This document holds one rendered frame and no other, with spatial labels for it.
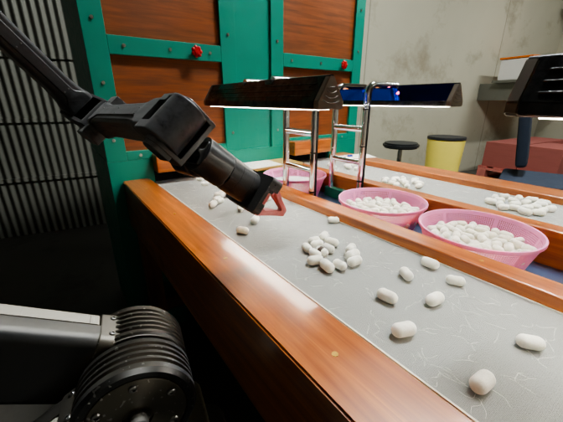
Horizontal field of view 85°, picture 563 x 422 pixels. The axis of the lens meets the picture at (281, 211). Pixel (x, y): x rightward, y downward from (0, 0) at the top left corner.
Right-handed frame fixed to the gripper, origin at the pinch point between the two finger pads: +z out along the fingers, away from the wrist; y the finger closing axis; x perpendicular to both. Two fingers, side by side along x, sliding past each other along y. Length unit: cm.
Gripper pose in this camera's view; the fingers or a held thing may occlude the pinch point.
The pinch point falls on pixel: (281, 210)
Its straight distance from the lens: 58.1
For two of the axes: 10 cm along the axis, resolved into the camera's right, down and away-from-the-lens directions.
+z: 6.3, 4.4, 6.4
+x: -5.2, 8.5, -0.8
